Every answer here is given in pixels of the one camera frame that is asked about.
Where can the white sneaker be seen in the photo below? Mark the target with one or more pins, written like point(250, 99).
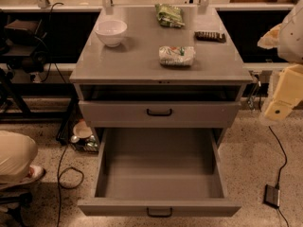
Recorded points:
point(35, 173)

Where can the person's beige trouser leg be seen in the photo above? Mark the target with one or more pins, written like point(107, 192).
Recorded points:
point(17, 151)

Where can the crushed 7up can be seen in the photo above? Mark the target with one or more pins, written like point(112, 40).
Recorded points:
point(176, 55)

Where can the open grey bottom drawer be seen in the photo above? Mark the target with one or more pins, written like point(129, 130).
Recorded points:
point(159, 173)

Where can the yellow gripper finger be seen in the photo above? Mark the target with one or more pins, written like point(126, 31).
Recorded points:
point(287, 94)

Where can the black equipment stand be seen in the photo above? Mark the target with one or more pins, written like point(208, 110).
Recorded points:
point(22, 47)

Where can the dark chocolate bar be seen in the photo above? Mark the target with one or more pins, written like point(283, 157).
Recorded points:
point(210, 36)

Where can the white ceramic bowl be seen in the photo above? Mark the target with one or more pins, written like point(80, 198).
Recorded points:
point(111, 32)

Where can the black power adapter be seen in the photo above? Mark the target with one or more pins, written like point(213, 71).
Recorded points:
point(272, 196)

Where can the wire basket with dishes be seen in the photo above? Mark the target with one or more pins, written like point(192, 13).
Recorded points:
point(74, 131)

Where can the grey drawer cabinet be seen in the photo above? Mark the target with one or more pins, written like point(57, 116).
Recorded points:
point(132, 70)

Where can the green snack bag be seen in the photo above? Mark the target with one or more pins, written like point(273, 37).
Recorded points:
point(169, 15)

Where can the closed grey upper drawer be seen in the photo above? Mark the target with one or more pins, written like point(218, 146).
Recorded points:
point(146, 114)

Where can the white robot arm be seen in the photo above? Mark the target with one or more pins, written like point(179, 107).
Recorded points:
point(287, 38)

